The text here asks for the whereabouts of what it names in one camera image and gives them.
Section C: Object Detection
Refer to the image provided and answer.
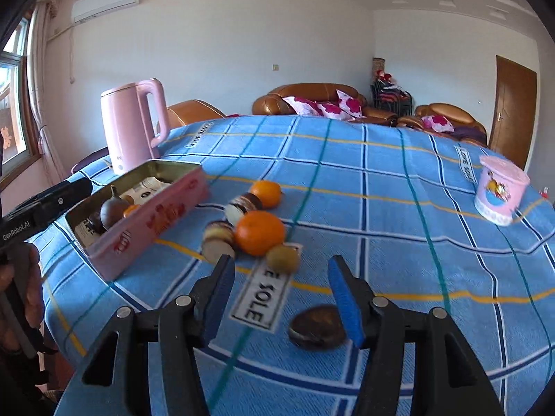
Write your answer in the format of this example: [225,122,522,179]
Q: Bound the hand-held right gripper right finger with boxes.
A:
[327,254,506,416]

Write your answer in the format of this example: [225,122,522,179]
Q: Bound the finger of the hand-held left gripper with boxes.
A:
[26,179,94,237]
[9,179,81,216]

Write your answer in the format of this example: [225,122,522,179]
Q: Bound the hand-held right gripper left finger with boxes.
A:
[54,253,237,416]

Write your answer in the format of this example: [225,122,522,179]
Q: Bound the small golden kiwi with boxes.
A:
[265,244,301,275]

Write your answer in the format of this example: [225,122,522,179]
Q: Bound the pink tin box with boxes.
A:
[65,159,210,282]

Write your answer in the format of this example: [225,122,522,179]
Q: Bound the person's left hand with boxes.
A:
[26,245,44,317]

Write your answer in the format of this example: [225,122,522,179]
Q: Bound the purple cushioned stool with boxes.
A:
[70,146,109,174]

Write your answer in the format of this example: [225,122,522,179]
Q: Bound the pink electric kettle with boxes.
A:
[101,78,170,175]

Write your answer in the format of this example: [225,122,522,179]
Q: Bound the window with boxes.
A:
[0,15,40,170]

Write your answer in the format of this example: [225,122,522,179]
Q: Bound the pale pink curtain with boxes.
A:
[28,2,66,183]

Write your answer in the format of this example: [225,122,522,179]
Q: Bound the blue plaid tablecloth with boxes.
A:
[26,115,555,416]

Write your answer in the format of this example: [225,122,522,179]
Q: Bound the brown leather chaise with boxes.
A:
[156,99,227,135]

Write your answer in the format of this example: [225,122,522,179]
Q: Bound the pink cartoon cup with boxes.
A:
[473,155,530,227]

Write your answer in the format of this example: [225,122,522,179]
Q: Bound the white pillow magenta flowers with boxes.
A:
[420,115,455,133]
[316,102,350,121]
[337,89,364,118]
[282,96,324,117]

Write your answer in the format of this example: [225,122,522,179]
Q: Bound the white air conditioner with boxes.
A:
[70,0,142,25]

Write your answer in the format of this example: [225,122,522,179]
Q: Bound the purple cloth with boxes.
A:
[453,125,486,144]

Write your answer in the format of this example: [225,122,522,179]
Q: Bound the stacked black chairs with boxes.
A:
[370,80,412,115]

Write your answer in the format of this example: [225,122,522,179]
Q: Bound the brown leather sofa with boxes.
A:
[253,83,397,127]

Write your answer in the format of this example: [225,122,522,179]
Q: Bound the brown leather armchair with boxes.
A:
[396,103,488,147]

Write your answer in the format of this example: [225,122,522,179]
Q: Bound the brown wooden door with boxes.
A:
[488,55,537,170]

